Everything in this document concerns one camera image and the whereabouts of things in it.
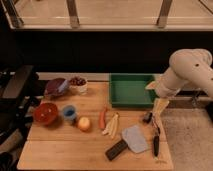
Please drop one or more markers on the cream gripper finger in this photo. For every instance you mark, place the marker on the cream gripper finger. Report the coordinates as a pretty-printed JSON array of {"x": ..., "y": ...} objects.
[{"x": 159, "y": 105}]

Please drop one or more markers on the green plastic tray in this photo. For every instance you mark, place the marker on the green plastic tray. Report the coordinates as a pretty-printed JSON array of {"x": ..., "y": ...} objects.
[{"x": 128, "y": 90}]

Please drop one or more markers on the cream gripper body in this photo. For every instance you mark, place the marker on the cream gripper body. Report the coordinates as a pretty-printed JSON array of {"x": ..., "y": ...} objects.
[{"x": 160, "y": 90}]

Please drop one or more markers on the yellow apple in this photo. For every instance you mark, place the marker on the yellow apple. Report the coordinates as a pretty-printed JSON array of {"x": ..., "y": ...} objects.
[{"x": 84, "y": 124}]

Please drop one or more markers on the white bowl with grapes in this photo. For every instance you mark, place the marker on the white bowl with grapes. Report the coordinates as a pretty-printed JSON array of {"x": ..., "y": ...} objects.
[{"x": 78, "y": 85}]

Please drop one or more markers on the yellow corn cob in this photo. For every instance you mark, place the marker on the yellow corn cob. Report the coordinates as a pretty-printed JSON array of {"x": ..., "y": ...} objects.
[{"x": 111, "y": 127}]

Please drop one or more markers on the blue cup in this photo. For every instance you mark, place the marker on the blue cup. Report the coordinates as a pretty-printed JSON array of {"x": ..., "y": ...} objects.
[{"x": 69, "y": 114}]

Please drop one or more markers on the red bowl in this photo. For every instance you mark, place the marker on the red bowl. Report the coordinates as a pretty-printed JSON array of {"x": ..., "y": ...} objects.
[{"x": 45, "y": 114}]

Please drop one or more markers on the toy cleaver knife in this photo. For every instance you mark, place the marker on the toy cleaver knife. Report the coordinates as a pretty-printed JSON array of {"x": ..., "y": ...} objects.
[{"x": 131, "y": 138}]

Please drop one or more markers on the black equipment stand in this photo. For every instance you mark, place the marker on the black equipment stand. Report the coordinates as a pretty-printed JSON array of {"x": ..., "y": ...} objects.
[{"x": 12, "y": 117}]

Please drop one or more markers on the wooden cutting board table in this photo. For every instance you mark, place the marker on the wooden cutting board table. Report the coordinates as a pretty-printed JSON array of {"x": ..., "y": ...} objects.
[{"x": 63, "y": 147}]

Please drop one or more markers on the purple bowl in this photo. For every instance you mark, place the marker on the purple bowl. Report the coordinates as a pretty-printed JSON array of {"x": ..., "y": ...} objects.
[{"x": 56, "y": 87}]

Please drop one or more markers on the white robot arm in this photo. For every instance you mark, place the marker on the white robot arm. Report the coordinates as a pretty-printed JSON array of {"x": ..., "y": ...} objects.
[{"x": 185, "y": 66}]

